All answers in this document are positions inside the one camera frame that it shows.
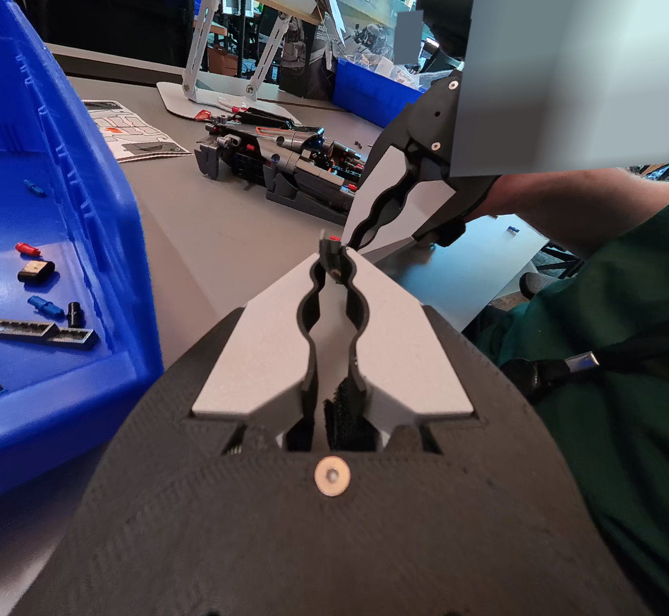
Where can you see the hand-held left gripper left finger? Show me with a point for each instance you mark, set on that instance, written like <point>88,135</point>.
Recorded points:
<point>251,360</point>

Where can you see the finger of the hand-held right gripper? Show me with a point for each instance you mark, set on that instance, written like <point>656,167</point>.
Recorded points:
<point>373,182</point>
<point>426,203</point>

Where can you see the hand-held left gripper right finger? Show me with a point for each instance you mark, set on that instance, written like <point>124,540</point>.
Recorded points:
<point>407,360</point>

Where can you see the grey lego wing piece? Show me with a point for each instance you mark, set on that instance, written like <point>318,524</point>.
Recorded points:
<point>330,260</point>

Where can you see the person's right forearm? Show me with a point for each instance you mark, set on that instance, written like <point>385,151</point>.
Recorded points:
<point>549,203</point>

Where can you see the clear bags of lego parts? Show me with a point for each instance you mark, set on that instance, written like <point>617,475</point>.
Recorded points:
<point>387,69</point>

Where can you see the grey black lego spaceship model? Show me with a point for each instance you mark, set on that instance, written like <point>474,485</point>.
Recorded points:
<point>292,166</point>

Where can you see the grey lego beam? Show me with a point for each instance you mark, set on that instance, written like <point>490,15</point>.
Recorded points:
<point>26,328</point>
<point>73,338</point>

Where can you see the black lego pin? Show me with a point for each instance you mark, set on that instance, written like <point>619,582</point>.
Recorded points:
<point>75,314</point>

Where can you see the black tan lego piece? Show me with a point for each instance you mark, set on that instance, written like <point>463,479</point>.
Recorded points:
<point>35,272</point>

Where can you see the lego sticker sheet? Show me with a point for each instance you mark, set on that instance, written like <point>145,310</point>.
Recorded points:
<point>130,129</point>

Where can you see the blue storage bin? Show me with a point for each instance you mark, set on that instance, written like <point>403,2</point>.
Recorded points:
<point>366,95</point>

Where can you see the silver book stand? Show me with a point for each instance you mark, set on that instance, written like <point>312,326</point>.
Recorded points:
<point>201,35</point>

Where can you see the blue plastic parts bin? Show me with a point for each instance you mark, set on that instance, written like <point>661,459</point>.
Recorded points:
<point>78,156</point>

